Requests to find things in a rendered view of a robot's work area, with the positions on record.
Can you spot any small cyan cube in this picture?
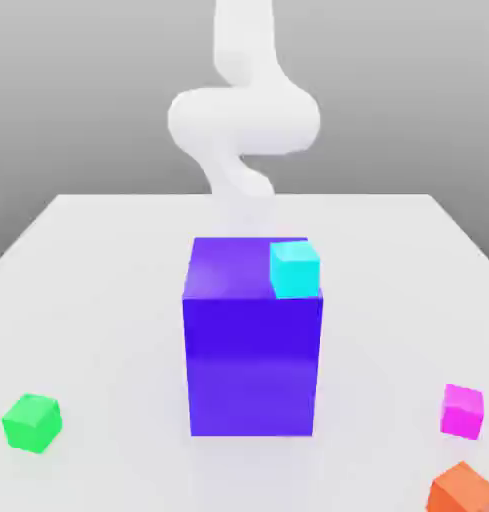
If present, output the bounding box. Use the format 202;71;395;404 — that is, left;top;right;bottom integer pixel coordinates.
268;240;322;300

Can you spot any small magenta cube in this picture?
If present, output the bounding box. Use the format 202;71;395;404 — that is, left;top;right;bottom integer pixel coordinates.
439;382;486;441

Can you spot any small green cube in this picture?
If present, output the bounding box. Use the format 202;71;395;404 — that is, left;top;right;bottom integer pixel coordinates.
1;392;64;455

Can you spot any small orange cube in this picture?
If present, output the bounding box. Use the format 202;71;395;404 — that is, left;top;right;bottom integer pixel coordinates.
426;460;489;512

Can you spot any large purple box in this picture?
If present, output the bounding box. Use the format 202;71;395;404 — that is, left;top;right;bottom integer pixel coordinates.
181;236;324;438

